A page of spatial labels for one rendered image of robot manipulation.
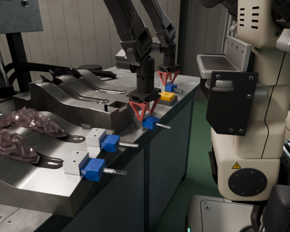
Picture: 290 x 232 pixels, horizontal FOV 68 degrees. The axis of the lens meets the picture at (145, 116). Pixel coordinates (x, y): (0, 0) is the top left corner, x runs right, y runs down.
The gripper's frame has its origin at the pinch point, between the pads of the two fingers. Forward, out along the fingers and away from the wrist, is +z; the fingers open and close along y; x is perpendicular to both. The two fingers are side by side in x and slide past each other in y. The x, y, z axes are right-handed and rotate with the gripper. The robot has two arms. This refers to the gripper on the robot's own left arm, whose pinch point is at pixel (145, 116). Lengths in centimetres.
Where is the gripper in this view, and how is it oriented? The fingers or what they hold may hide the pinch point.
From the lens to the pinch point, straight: 74.7
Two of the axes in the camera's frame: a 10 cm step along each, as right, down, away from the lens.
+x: 8.1, 2.6, -5.3
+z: -0.1, 9.0, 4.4
